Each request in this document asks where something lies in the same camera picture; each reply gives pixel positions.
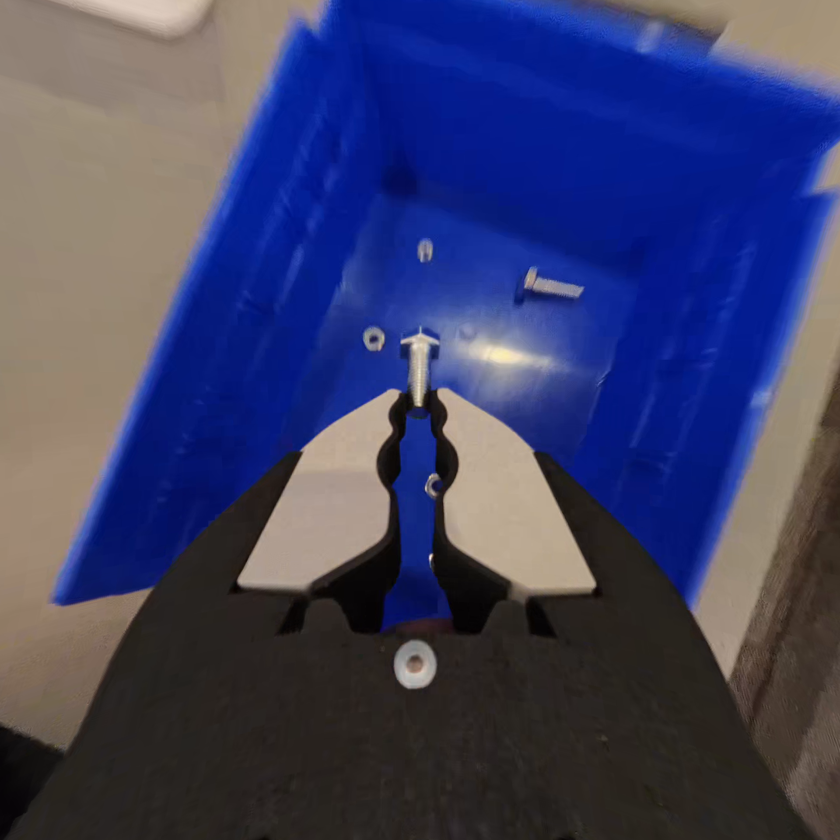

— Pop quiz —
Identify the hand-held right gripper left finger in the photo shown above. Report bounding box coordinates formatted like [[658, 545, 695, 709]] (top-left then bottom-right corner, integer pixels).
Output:
[[237, 389, 418, 620]]

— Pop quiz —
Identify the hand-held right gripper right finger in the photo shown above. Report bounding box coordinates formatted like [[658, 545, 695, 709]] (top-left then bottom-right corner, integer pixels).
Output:
[[420, 389, 598, 620]]

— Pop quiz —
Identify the blue plastic bin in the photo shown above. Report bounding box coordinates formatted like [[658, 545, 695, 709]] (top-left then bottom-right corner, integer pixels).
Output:
[[53, 0, 840, 644]]

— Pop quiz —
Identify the grey desk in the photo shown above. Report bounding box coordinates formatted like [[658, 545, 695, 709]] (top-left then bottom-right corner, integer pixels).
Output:
[[0, 0, 840, 752]]

